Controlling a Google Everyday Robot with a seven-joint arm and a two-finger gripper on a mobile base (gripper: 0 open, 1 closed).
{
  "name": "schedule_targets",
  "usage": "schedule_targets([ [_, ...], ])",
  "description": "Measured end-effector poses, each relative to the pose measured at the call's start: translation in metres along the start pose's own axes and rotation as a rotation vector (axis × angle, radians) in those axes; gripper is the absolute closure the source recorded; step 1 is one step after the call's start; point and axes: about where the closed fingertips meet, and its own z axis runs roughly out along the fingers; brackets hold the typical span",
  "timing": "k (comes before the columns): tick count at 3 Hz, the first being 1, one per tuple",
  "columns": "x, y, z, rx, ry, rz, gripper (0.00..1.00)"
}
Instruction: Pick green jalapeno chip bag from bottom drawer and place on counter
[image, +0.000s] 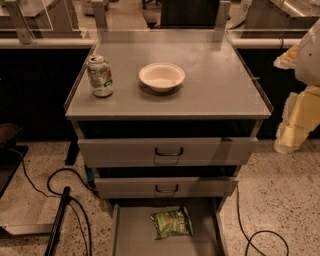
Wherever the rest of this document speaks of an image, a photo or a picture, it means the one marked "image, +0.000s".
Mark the middle grey drawer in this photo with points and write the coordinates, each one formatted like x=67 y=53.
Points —
x=170 y=187

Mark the grey drawer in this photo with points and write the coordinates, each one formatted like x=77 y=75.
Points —
x=134 y=234
x=170 y=187
x=155 y=152

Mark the bottom grey drawer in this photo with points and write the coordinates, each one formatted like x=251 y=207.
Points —
x=134 y=234

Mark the green jalapeno chip bag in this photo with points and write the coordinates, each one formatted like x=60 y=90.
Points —
x=172 y=223

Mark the top grey drawer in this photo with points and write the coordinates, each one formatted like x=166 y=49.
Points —
x=155 y=152

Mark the crushed soda can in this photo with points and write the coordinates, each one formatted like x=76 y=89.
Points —
x=99 y=73

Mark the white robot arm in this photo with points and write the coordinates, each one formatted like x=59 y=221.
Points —
x=307 y=68

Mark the black metal bar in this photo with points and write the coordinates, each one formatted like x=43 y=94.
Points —
x=55 y=232

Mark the grey drawer cabinet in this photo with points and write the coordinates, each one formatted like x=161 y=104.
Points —
x=217 y=99

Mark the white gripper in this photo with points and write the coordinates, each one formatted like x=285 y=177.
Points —
x=309 y=60

